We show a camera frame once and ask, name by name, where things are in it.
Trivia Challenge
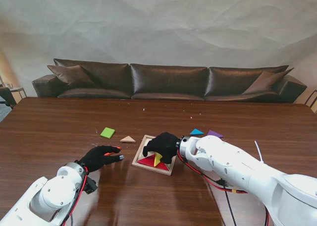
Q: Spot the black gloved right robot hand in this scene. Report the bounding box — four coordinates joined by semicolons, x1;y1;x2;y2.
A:
142;132;181;165

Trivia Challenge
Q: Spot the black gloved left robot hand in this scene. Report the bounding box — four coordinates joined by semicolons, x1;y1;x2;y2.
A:
78;145;125;173

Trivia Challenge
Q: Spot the orange parallelogram piece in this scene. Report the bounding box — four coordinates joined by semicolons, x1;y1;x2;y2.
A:
104;148;121;157

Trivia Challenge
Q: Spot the large yellow triangle piece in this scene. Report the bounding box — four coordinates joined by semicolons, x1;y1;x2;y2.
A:
153;152;163;168

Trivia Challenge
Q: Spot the large red triangle piece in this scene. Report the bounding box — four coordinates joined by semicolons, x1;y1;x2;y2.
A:
137;154;172;172

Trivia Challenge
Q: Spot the square wooden tangram tray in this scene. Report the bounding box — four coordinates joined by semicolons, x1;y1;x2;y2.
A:
131;134;177;176

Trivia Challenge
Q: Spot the small beige triangle piece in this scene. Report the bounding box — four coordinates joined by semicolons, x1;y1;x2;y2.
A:
119;135;137;144

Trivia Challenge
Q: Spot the purple triangle piece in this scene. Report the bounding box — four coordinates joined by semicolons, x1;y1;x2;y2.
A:
206;129;224;140

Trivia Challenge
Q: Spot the green square piece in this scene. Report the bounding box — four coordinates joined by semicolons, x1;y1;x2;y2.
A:
100;127;116;139

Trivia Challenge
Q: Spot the small blue triangle piece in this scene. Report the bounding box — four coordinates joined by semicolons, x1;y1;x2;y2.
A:
189;128;205;137

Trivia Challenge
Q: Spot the brown leather sofa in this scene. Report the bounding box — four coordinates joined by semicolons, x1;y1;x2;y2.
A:
31;58;308;104

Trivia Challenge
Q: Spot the brown sofa cushion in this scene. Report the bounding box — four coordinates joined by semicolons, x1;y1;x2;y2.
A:
242;67;295;96
47;65;97;88

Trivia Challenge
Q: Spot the white zip tie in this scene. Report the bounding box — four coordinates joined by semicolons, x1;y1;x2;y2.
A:
254;140;264;164

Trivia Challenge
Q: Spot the side table with metal legs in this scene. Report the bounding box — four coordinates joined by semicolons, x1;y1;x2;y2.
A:
0;74;28;110

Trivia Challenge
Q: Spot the red and black right arm cable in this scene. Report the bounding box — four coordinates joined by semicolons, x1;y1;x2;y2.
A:
177;154;272;226

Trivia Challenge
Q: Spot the red and black arm cable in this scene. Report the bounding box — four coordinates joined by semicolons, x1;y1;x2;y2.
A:
59;165;89;226
177;154;272;226

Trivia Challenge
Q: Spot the red and black left arm cable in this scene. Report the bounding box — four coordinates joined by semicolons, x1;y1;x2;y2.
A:
59;165;89;226

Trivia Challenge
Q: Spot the dark metal chair frame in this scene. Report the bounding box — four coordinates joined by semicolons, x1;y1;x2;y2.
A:
304;89;317;113

